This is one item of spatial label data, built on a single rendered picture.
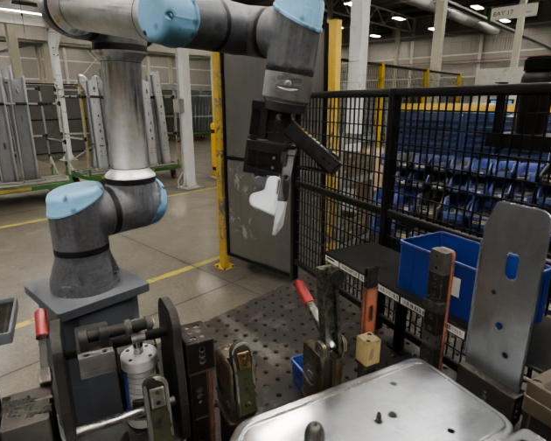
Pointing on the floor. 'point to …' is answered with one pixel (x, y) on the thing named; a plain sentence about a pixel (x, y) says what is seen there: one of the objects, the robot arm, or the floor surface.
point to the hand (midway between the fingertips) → (279, 220)
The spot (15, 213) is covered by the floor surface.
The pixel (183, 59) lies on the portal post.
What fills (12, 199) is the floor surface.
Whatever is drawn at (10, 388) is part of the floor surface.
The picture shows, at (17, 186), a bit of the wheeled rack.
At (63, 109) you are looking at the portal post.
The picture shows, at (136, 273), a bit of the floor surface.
